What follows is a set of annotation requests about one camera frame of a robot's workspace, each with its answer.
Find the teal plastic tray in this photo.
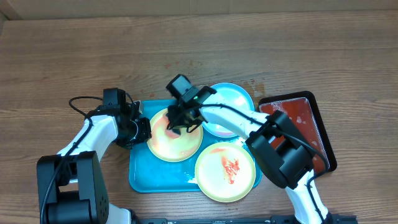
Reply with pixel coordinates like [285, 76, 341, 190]
[128, 98, 262, 194]

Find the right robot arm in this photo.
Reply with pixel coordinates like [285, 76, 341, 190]
[166, 74, 333, 223]

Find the dark cleaning sponge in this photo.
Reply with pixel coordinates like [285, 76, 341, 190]
[165, 128, 181, 139]

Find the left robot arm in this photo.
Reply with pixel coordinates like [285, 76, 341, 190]
[37, 88, 151, 223]

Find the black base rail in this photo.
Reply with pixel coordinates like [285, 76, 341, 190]
[132, 214, 358, 224]

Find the black tray with red water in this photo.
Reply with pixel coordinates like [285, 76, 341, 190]
[258, 91, 337, 172]

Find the light blue plate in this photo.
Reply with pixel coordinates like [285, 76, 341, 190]
[203, 83, 255, 138]

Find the yellow plate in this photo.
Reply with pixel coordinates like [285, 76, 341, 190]
[147, 109, 203, 162]
[195, 142, 256, 203]

